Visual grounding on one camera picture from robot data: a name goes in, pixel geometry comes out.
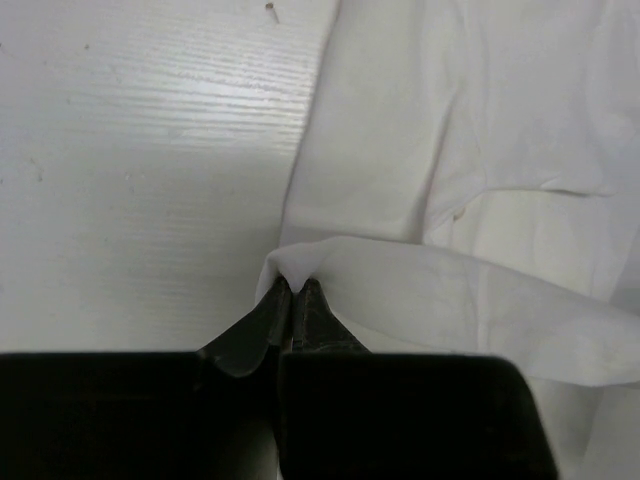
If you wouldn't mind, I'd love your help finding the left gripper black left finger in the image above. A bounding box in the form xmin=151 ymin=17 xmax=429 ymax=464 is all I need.
xmin=1 ymin=279 xmax=292 ymax=479

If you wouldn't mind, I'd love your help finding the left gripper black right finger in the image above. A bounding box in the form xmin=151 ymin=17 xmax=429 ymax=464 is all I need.
xmin=277 ymin=279 xmax=559 ymax=479

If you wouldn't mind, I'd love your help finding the white printed t-shirt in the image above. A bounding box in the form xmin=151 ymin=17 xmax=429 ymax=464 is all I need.
xmin=257 ymin=1 xmax=639 ymax=479

